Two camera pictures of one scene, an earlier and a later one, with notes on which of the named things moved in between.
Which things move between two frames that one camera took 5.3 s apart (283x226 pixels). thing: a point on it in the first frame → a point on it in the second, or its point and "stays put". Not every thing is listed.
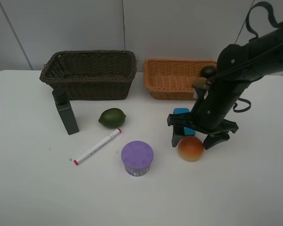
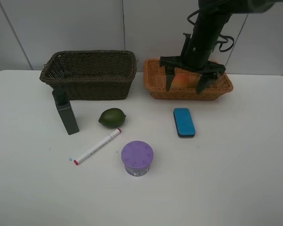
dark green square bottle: (65, 111) stays put
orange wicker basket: (170, 79) stays put
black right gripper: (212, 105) → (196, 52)
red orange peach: (190, 149) → (180, 81)
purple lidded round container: (137, 156) stays put
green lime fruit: (112, 118) stays put
